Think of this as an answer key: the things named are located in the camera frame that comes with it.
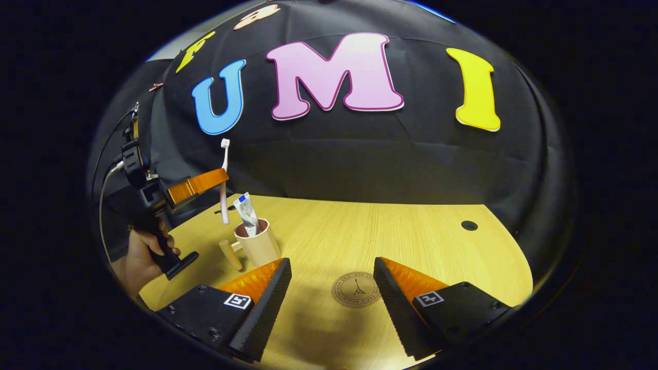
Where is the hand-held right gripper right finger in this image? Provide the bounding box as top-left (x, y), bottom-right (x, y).
top-left (373, 256), bottom-right (517, 361)

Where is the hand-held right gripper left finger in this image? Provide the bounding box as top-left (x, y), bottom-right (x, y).
top-left (156, 257), bottom-right (293, 364)

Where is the white toothbrush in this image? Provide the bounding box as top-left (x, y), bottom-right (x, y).
top-left (220, 138), bottom-right (231, 225)

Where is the round brown coaster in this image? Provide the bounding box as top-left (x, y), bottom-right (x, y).
top-left (332, 271), bottom-right (382, 308)

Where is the white toothpaste tube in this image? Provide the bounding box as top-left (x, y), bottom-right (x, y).
top-left (233, 192), bottom-right (261, 237)

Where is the beige cup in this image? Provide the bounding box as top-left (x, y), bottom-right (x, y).
top-left (219, 218), bottom-right (282, 271)

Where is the wooden desktop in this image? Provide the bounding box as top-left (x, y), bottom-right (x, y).
top-left (139, 194), bottom-right (534, 369)

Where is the black backdrop cloth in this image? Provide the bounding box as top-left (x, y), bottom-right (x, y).
top-left (87, 0), bottom-right (579, 288)

